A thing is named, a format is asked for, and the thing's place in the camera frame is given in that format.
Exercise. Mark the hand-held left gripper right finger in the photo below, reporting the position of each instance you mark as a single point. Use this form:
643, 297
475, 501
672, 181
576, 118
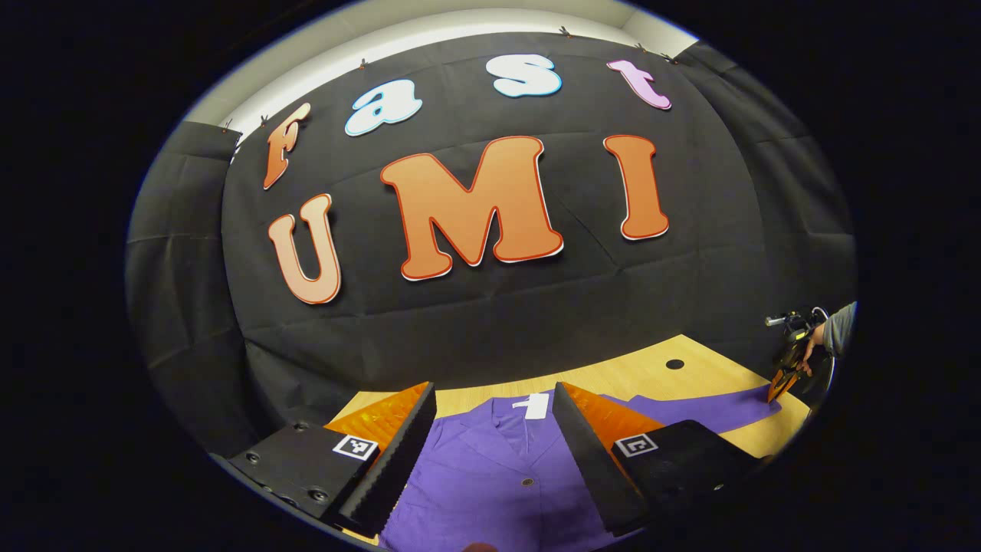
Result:
598, 475

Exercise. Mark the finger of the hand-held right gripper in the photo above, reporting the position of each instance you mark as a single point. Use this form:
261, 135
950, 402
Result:
780, 381

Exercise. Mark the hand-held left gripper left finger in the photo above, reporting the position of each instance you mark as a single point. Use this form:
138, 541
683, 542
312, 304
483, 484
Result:
395, 471

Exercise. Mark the purple shirt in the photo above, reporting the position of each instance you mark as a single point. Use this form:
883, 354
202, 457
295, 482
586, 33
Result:
475, 475

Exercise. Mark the black backdrop cloth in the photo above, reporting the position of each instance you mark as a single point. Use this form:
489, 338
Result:
690, 291

